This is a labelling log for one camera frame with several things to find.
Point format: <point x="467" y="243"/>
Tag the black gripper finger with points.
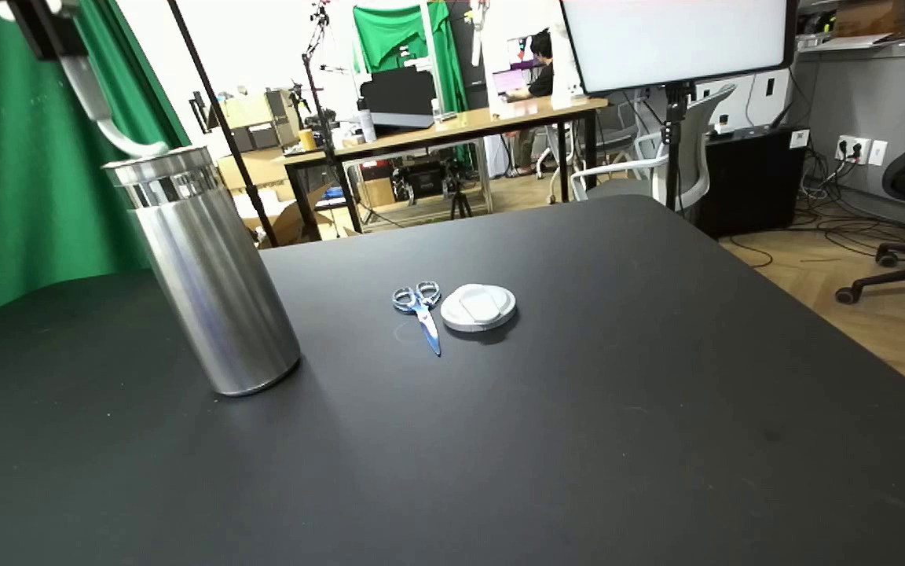
<point x="39" y="23"/>
<point x="64" y="26"/>

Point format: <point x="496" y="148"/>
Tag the stainless steel flask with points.
<point x="218" y="286"/>

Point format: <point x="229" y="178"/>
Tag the green curtain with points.
<point x="13" y="178"/>

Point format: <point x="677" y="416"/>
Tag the thin black pole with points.
<point x="223" y="131"/>

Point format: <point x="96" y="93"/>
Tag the cardboard box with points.
<point x="268" y="174"/>

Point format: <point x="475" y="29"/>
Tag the green hanging cloth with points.
<point x="399" y="35"/>

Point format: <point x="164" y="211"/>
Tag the black monitor on desk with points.
<point x="397" y="96"/>

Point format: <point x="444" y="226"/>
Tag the wooden desk black legs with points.
<point x="472" y="122"/>

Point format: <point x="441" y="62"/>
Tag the small black tripod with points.
<point x="460" y="197"/>

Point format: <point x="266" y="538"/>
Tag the seated person in black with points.
<point x="540" y="62"/>

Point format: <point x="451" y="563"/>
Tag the white round case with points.
<point x="479" y="308"/>

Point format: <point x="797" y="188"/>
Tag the white whiteboard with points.
<point x="674" y="37"/>

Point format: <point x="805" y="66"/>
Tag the black display stand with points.
<point x="674" y="144"/>

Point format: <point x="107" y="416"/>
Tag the white grey chair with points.
<point x="697" y="144"/>

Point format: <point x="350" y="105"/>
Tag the black cabinet box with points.
<point x="745" y="183"/>

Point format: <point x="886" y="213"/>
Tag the black camera arm stand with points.
<point x="318" y="83"/>

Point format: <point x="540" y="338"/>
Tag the white wall socket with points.
<point x="879" y="152"/>
<point x="851" y="148"/>

